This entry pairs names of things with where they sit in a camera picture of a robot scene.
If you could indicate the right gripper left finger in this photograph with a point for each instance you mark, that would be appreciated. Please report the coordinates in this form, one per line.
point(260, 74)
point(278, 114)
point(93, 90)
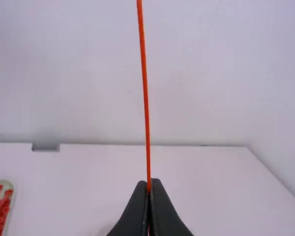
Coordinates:
point(135, 214)

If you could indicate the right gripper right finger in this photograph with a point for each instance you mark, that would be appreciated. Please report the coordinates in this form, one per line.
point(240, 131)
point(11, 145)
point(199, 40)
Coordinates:
point(162, 214)

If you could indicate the pale tray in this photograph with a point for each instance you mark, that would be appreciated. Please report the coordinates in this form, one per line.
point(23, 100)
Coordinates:
point(3, 229)

